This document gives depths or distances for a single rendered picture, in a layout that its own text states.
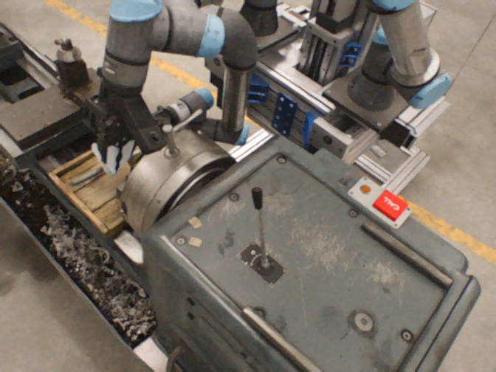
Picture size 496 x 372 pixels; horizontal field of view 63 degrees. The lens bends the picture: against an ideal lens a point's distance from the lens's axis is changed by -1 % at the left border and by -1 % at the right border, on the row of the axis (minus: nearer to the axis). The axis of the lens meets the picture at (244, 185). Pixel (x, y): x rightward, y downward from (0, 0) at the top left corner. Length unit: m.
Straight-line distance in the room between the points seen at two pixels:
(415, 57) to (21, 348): 1.93
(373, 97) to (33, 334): 1.76
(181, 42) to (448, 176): 2.55
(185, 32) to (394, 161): 2.07
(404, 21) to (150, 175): 0.64
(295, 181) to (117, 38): 0.48
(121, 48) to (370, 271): 0.61
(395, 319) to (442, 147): 2.49
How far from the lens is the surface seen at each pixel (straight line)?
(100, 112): 0.78
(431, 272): 0.89
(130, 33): 0.69
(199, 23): 0.73
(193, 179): 0.97
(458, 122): 3.54
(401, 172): 2.58
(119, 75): 0.72
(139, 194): 0.98
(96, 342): 2.09
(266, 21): 1.51
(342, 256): 0.85
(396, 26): 0.97
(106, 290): 1.50
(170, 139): 0.92
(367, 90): 1.30
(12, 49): 1.95
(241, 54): 1.10
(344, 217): 0.91
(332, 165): 0.99
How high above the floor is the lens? 1.96
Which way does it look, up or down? 52 degrees down
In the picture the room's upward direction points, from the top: 10 degrees clockwise
